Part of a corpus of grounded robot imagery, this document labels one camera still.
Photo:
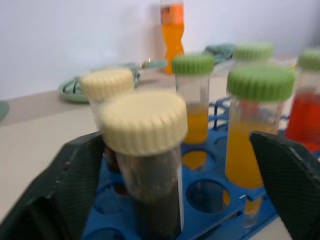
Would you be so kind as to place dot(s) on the blue test tube rack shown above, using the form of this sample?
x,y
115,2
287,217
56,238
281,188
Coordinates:
x,y
207,190

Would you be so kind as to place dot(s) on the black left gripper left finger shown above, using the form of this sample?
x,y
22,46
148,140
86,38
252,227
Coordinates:
x,y
52,190

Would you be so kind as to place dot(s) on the green-capped test tube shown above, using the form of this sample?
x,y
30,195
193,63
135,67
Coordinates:
x,y
252,53

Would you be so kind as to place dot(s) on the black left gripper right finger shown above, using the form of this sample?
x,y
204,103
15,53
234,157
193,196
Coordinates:
x,y
290,180

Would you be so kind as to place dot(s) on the teal crumpled cloth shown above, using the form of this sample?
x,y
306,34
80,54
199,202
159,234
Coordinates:
x,y
221,51

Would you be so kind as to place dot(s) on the green-capped red liquid tube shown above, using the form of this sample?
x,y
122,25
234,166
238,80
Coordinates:
x,y
303,115

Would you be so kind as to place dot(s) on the pale green plate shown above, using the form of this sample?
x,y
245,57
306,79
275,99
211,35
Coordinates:
x,y
72,88

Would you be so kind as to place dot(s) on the green round mat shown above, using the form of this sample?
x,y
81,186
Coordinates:
x,y
3,111

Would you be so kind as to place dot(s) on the green-capped yellow liquid tube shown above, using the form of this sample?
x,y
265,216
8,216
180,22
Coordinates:
x,y
193,100
250,140

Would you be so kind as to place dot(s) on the orange soda bottle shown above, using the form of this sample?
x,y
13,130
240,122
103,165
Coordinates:
x,y
173,37

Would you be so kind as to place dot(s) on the cream-capped dark liquid tube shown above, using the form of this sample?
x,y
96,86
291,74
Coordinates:
x,y
105,87
150,155

